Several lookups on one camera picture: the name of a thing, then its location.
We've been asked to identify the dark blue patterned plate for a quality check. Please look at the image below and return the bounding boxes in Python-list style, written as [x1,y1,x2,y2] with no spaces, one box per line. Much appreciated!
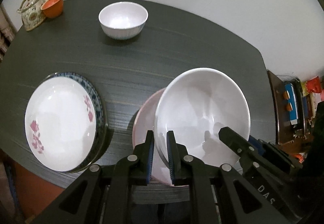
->
[43,72,110,173]

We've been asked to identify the large pink bowl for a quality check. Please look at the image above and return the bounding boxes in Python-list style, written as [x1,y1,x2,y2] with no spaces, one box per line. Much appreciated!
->
[132,88,174,187]

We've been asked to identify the white plate pink flowers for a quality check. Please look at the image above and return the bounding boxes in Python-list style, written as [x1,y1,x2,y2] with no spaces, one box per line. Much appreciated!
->
[25,76,97,172]

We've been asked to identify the white bowl blue pattern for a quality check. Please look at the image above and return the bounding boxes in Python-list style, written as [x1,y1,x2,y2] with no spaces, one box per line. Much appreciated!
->
[98,1,149,40]

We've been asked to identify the dark wooden side cabinet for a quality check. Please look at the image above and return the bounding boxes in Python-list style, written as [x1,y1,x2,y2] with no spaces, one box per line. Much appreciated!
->
[268,71,306,145]

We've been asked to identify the blue white box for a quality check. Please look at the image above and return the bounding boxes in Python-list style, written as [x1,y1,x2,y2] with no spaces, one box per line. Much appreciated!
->
[283,83,299,125]

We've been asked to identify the red packaging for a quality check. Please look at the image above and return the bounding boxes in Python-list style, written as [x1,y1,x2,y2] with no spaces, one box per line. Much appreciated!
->
[302,76,322,95]

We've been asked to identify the orange lidded cup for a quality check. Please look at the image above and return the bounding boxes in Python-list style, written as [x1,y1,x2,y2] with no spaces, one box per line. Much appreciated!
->
[41,0,64,19]

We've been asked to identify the floral ceramic teapot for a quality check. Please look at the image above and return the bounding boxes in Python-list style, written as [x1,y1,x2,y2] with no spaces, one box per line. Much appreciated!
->
[17,0,47,32]

